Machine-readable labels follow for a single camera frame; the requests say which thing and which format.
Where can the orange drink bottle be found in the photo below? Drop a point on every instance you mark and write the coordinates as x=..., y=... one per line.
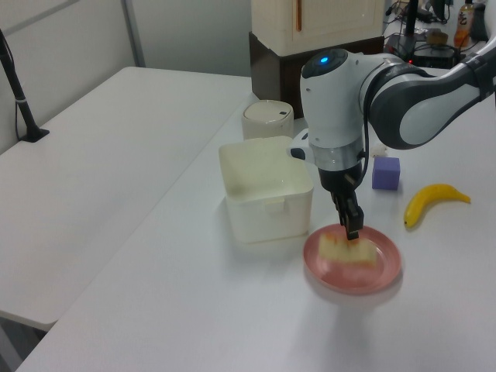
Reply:
x=463, y=35

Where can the white side table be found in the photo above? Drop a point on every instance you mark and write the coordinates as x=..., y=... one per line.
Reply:
x=97, y=174

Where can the cream open plastic box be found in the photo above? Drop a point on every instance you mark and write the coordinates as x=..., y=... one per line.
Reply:
x=267, y=221

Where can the black pole with clamp base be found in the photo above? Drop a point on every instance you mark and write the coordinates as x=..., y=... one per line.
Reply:
x=36, y=135

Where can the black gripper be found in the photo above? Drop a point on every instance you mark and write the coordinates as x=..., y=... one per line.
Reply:
x=333, y=180

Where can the black equipment box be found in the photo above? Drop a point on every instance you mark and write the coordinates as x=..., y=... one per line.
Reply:
x=403, y=44

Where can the cream lidded trash bin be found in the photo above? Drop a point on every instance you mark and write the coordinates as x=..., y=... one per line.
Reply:
x=263, y=116

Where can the black background pole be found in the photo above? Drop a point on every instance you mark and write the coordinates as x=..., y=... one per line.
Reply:
x=410, y=19

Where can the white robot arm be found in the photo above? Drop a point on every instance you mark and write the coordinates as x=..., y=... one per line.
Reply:
x=333, y=108

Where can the purple cube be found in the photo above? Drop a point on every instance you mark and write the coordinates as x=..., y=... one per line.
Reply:
x=385, y=176

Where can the small brown cardboard box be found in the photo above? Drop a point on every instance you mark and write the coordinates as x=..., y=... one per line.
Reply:
x=437, y=37

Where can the yellow banana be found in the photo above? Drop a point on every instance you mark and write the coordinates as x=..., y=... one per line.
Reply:
x=426, y=195

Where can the pink plate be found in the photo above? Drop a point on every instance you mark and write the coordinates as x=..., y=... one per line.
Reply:
x=348, y=281

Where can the orange glazed bread loaf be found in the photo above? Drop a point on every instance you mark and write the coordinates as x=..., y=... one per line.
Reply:
x=341, y=253

